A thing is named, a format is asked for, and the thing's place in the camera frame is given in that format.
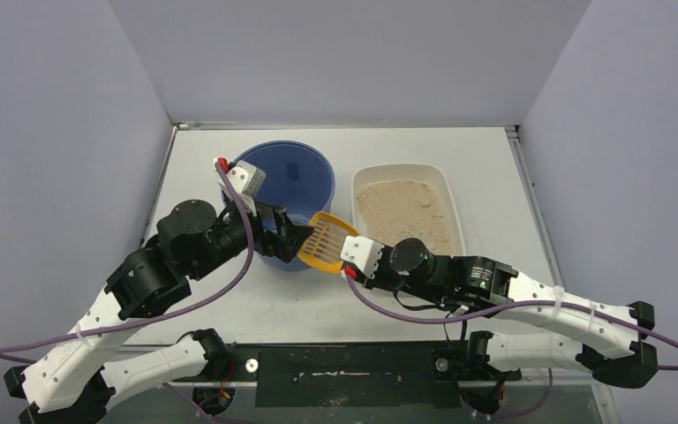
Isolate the yellow slotted litter scoop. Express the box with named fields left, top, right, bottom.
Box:
left=298, top=211, right=360, bottom=275

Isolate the blue plastic bucket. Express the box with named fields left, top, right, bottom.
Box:
left=222, top=140, right=336, bottom=273

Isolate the white plastic litter tray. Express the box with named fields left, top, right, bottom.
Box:
left=350, top=163, right=466, bottom=256

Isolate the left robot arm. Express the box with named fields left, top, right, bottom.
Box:
left=4, top=200, right=313, bottom=423

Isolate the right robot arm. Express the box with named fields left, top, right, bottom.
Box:
left=341, top=237, right=659, bottom=389

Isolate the beige cat litter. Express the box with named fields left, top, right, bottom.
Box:
left=357, top=179, right=453, bottom=255

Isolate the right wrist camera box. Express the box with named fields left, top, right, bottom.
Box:
left=340, top=236, right=385, bottom=279

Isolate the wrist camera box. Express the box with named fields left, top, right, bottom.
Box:
left=213, top=157, right=267, bottom=216
left=340, top=236, right=385, bottom=279

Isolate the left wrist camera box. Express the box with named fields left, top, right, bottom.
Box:
left=213, top=157, right=267, bottom=216

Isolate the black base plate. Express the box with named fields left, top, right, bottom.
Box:
left=222, top=342, right=522, bottom=410

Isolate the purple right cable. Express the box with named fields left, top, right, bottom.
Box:
left=344, top=275, right=678, bottom=372

